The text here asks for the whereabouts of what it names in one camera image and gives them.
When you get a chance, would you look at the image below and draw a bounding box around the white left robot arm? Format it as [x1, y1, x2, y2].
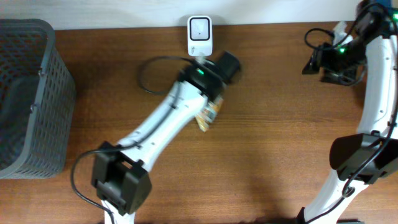
[91, 52, 241, 223]

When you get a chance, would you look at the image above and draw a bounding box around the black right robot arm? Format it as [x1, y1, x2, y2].
[295, 1, 397, 223]

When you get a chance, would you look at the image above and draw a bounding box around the white barcode scanner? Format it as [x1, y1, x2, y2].
[187, 16, 213, 57]

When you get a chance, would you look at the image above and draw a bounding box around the grey plastic basket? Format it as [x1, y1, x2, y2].
[1, 19, 76, 179]

